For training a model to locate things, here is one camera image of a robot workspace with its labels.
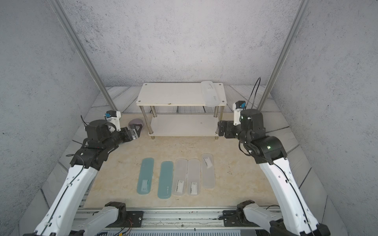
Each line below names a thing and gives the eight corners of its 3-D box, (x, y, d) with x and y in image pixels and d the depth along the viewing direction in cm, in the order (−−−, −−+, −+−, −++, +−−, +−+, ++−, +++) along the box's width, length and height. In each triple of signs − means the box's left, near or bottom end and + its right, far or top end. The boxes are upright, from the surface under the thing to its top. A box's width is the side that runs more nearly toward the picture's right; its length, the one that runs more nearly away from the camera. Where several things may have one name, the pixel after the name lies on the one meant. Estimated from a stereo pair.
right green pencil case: (156, 198, 82) (155, 197, 80) (161, 162, 96) (161, 161, 94) (171, 198, 82) (171, 197, 80) (175, 162, 96) (174, 160, 94)
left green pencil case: (134, 194, 83) (133, 193, 82) (143, 159, 97) (142, 158, 96) (150, 194, 83) (149, 193, 82) (156, 159, 97) (155, 158, 96)
